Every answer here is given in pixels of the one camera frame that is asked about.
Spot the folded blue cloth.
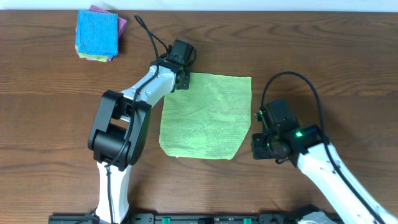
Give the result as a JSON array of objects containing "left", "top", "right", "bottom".
[{"left": 75, "top": 9, "right": 119, "bottom": 58}]

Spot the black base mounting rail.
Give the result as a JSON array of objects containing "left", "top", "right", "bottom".
[{"left": 48, "top": 213, "right": 298, "bottom": 224}]

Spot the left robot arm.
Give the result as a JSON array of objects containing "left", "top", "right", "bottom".
[{"left": 88, "top": 59, "right": 191, "bottom": 223}]

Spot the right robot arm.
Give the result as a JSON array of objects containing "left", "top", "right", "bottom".
[{"left": 252, "top": 105, "right": 397, "bottom": 223}]

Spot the green microfiber cloth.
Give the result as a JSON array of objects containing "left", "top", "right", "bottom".
[{"left": 159, "top": 73, "right": 252, "bottom": 160}]

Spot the folded light green cloth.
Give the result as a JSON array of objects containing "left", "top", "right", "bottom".
[{"left": 75, "top": 45, "right": 111, "bottom": 62}]

